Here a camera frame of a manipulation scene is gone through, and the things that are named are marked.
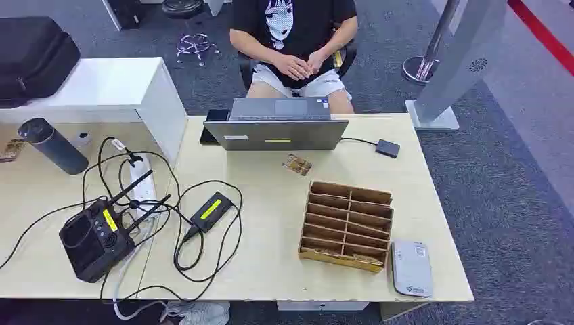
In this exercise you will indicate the grey laptop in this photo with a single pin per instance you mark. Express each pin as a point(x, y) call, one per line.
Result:
point(273, 134)

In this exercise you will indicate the wooden card box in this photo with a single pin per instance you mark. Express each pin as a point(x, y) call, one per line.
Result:
point(345, 224)

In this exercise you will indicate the black phone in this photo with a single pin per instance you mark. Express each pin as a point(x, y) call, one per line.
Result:
point(216, 115)

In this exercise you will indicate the black power adapter yellow label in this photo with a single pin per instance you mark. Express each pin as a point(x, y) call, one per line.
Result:
point(210, 212)

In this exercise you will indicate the person's right hand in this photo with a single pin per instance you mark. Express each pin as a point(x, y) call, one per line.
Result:
point(290, 66)

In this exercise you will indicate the person's hand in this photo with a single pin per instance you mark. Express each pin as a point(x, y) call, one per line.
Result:
point(290, 66)
point(316, 60)

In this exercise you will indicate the small black hub box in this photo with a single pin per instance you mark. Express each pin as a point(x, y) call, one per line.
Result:
point(388, 148)

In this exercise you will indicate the person's left hand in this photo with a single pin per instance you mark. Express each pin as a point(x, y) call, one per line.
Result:
point(316, 60)

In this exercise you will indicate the person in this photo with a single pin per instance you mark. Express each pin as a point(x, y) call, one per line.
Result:
point(305, 31)

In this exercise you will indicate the white power strip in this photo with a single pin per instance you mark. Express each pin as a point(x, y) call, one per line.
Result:
point(142, 181)

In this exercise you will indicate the chrome star chair base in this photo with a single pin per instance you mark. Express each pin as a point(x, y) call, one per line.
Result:
point(195, 45)

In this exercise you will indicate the grey card reader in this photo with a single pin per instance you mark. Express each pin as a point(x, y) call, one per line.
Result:
point(411, 269)

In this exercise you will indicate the white shoes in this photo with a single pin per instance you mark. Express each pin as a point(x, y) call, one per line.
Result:
point(202, 313)

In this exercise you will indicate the black round base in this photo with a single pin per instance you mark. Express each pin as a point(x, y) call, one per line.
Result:
point(181, 6)

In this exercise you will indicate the white cabinet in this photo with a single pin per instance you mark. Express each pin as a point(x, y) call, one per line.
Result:
point(107, 87)

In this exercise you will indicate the grey kiosk stand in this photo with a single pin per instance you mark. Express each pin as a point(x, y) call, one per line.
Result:
point(457, 58)

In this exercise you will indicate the black router with antennas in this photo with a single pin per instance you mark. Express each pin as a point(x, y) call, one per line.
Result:
point(94, 242)

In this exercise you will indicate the dark cylindrical bottle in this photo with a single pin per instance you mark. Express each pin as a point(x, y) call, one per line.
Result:
point(56, 147)

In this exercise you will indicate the black bag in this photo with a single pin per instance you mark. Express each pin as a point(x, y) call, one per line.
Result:
point(33, 58)

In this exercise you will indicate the small patterned object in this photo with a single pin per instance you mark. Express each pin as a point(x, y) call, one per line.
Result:
point(11, 150)

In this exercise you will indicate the chrome stanchion post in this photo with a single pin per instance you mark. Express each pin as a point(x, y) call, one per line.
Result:
point(426, 58)

